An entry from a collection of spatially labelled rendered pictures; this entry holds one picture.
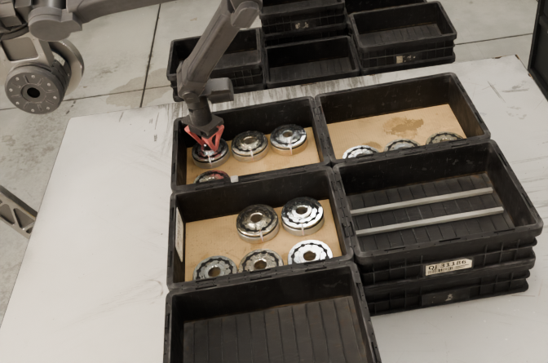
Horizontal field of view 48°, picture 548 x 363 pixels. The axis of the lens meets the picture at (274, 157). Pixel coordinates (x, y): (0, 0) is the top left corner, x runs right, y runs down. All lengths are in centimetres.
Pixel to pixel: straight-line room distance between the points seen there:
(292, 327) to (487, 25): 284
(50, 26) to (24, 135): 242
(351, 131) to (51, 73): 81
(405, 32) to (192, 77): 155
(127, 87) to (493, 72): 223
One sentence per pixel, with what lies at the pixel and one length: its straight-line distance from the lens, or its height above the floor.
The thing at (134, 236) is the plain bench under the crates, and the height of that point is 70.
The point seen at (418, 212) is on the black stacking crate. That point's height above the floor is 83.
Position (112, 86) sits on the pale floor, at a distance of 380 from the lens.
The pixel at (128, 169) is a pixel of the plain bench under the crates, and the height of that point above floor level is 70.
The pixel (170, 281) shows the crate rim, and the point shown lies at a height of 93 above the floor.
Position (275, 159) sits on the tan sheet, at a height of 83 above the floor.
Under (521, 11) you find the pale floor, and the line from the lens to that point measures 405.
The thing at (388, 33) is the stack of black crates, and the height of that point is 49.
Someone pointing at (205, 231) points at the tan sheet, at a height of 83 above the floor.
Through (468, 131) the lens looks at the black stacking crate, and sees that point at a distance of 172.
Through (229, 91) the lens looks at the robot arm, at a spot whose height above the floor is 106.
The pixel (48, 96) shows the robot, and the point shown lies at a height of 112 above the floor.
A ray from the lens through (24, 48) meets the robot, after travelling 165.
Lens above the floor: 194
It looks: 41 degrees down
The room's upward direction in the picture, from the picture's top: 10 degrees counter-clockwise
